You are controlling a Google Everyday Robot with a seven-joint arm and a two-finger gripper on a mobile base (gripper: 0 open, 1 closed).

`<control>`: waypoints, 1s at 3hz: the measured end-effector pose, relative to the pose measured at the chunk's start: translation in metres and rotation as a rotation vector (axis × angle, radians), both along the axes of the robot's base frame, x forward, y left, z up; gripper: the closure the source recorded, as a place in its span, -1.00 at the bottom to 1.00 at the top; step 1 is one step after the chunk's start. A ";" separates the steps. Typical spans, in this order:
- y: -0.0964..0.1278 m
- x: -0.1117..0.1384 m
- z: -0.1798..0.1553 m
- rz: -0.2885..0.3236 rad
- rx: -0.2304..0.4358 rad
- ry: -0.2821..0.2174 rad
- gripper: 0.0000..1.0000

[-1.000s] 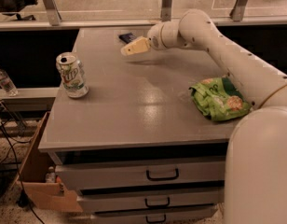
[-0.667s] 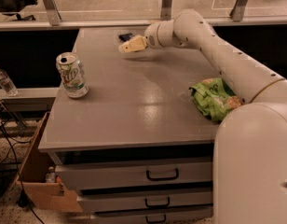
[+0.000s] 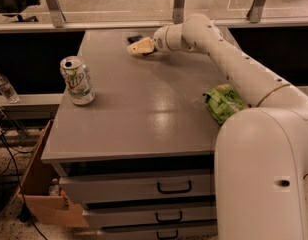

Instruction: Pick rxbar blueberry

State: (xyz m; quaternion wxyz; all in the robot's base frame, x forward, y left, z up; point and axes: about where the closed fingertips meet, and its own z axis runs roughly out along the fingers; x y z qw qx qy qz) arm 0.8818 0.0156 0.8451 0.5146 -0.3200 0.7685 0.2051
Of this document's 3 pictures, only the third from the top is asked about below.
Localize middle grey drawer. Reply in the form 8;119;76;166
82;202;216;228

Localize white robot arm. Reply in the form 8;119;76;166
128;14;308;240

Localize grey drawer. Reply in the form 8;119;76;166
99;220;217;240
82;202;216;228
60;170;215;204

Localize metal railing post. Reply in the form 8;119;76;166
172;0;185;24
246;0;266;23
45;0;65;28

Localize left metal railing post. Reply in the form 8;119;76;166
45;0;65;28

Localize top grey drawer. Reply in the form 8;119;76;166
60;170;215;204

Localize black floor cables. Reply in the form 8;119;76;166
0;107;50;240

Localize green snack chip bag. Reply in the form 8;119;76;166
203;84;248;125

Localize right metal railing post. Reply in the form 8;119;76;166
246;0;266;23

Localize white green 7up can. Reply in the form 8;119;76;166
60;56;95;105

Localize bottom grey drawer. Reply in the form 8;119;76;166
99;220;217;240

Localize middle metal railing post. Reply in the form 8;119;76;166
172;0;185;24

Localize brown cardboard box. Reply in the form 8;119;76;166
17;120;88;228

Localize grey drawer cabinet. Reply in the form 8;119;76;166
40;28;242;240

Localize bottle inside cardboard box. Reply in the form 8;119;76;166
48;178;60;196

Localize clear plastic water bottle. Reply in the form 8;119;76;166
0;73;19;103

